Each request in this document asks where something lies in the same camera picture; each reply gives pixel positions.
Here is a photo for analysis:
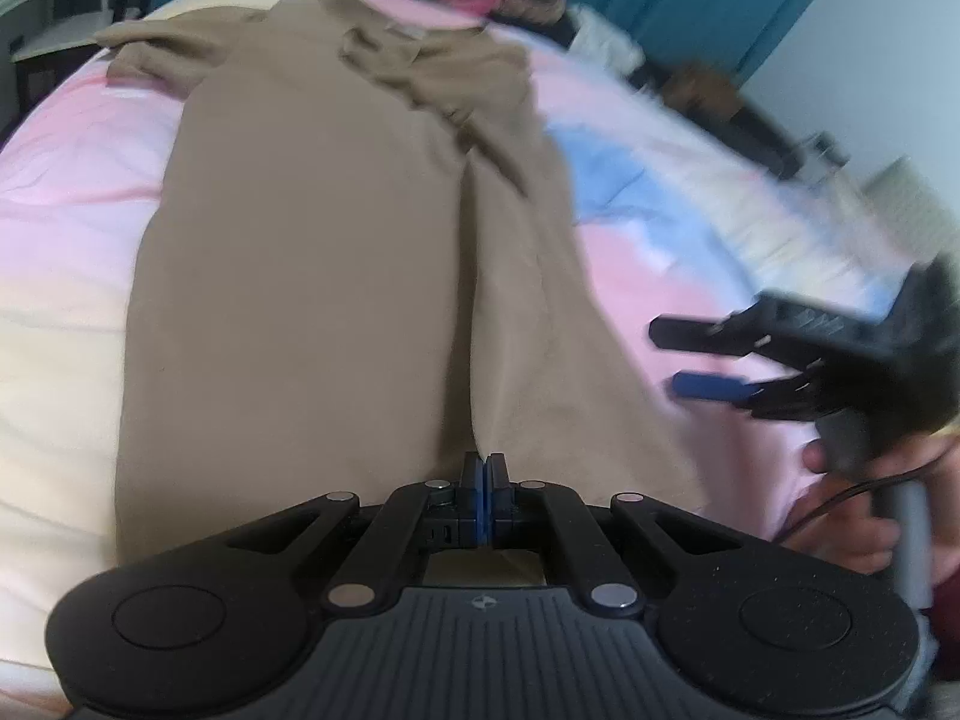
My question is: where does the pile of clothes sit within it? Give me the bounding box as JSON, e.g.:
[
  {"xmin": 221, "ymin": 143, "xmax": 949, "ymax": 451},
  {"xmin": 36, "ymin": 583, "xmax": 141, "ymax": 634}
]
[{"xmin": 441, "ymin": 0, "xmax": 646, "ymax": 78}]

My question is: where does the tan t-shirt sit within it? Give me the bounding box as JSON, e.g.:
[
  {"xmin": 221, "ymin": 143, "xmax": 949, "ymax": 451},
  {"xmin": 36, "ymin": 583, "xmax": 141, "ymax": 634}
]
[{"xmin": 99, "ymin": 0, "xmax": 704, "ymax": 561}]

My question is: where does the pastel tie-dye bed duvet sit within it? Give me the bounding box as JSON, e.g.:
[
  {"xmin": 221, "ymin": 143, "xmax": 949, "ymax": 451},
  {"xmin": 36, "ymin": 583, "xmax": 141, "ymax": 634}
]
[{"xmin": 2, "ymin": 39, "xmax": 910, "ymax": 699}]

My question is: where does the dark red sleeve forearm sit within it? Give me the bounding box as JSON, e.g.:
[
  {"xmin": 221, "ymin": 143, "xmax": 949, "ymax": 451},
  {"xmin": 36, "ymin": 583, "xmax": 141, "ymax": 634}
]
[{"xmin": 929, "ymin": 569, "xmax": 960, "ymax": 642}]

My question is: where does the black cable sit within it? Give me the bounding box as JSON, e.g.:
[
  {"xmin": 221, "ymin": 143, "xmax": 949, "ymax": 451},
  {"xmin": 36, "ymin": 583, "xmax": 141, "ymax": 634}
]
[{"xmin": 774, "ymin": 455, "xmax": 950, "ymax": 545}]

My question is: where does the brown paper bag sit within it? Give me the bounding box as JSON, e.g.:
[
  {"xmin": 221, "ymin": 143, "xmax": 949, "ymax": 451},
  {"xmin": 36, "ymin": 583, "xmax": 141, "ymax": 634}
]
[{"xmin": 661, "ymin": 62, "xmax": 743, "ymax": 121}]

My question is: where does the dark green armchair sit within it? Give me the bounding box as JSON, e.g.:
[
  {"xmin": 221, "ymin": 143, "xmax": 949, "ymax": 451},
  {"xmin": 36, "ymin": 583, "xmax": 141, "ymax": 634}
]
[{"xmin": 626, "ymin": 60, "xmax": 850, "ymax": 181}]

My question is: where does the person's right hand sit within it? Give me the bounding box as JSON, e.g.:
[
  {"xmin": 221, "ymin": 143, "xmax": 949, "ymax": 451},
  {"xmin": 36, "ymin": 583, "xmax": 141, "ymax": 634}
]
[{"xmin": 786, "ymin": 434, "xmax": 958, "ymax": 587}]

